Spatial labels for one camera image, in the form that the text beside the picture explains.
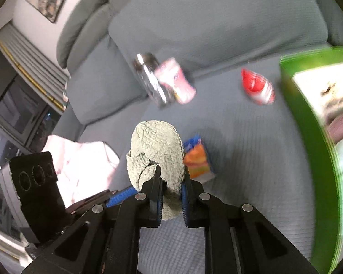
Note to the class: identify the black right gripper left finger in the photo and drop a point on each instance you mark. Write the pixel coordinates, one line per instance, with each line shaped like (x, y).
(105, 239)

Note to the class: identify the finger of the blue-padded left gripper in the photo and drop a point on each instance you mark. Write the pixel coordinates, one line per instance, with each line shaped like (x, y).
(119, 196)

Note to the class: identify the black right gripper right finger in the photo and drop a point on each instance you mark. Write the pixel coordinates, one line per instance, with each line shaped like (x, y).
(238, 239)

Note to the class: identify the pale green knitted cloth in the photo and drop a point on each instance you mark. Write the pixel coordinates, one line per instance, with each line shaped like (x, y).
(157, 143)

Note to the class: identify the tissue pack with burger print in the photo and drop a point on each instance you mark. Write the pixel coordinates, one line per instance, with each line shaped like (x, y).
(197, 160)

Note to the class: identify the red and white sock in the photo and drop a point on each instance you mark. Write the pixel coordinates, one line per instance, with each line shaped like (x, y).
(257, 87)

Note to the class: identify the pink plastic bag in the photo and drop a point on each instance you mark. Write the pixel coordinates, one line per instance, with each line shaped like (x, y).
(83, 169)

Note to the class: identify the dark tv cabinet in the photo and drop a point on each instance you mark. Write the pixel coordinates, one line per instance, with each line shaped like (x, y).
(26, 120)

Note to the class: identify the green storage box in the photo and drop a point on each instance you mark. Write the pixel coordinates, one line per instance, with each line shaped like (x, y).
(321, 154)

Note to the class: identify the pink plastic cup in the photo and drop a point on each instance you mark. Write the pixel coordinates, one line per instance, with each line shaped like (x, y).
(171, 75)

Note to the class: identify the clear glass jar metal lid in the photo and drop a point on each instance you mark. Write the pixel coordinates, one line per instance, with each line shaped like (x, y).
(145, 66)

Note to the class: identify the grey sofa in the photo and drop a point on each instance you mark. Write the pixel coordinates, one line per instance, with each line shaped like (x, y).
(257, 151)

